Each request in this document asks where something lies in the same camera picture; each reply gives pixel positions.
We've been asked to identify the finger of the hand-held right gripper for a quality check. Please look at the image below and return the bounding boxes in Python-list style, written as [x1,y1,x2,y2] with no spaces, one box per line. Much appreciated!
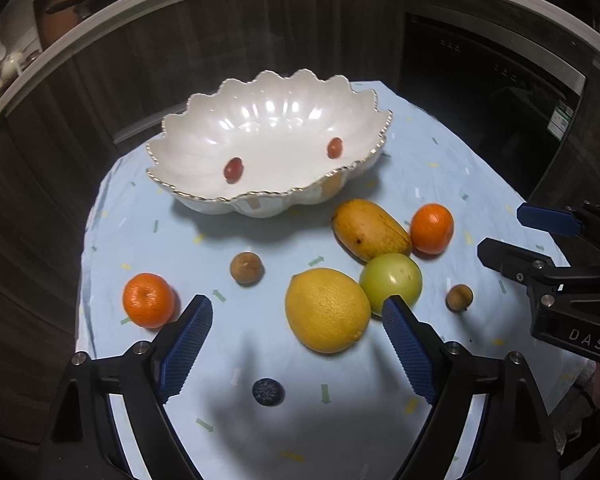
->
[516,202,600,256]
[477,237,600,306]

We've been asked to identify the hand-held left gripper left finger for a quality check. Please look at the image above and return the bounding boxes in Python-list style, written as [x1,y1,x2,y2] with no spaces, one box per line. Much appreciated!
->
[40,294,214,480]

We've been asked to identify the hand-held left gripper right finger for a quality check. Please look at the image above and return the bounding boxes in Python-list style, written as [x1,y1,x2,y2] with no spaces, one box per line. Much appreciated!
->
[381,295,563,480]

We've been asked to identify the green apple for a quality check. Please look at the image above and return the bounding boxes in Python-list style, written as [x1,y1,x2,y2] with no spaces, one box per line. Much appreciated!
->
[359,253,424,317]

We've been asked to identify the small brown longan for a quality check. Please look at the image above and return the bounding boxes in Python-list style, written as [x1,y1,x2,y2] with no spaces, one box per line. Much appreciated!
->
[446,284,474,314]

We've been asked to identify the yellow lemon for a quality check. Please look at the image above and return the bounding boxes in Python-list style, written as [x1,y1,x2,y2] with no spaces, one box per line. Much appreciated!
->
[284,268,372,354]

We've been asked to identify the dark blueberry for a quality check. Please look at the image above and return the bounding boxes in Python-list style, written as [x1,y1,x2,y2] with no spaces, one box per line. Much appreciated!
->
[251,377,284,406]

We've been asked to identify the large brown longan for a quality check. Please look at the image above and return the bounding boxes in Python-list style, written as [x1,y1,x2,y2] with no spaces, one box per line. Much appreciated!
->
[230,252,266,286]

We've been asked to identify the yellow mango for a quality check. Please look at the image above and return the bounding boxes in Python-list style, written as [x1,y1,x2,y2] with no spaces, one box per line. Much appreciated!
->
[331,199,413,262]

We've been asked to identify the white scalloped ceramic bowl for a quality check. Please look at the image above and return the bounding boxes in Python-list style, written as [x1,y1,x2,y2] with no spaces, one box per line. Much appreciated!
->
[146,69,394,219]

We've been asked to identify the orange tangerine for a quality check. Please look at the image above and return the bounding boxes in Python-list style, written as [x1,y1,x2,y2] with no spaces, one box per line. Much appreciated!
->
[410,203,455,256]
[122,272,176,329]

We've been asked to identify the green white sticker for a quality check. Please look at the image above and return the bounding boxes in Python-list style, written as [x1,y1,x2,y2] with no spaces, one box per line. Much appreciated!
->
[549,102,575,137]

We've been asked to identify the light blue patterned tablecloth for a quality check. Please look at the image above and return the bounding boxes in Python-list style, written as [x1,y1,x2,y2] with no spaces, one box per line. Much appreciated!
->
[75,80,588,480]

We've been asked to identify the black built-in oven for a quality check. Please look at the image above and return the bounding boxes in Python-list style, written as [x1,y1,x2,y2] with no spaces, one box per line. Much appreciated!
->
[400,12,588,201]

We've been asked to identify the dark wood kitchen cabinets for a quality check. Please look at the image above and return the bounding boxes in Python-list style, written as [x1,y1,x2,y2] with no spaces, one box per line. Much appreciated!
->
[0,0,600,461]

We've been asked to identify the white teapot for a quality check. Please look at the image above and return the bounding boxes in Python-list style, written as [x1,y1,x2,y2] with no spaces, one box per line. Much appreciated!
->
[0,50,26,77]

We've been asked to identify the wooden cutting board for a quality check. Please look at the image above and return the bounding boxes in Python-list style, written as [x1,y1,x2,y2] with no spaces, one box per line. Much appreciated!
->
[32,0,88,48]

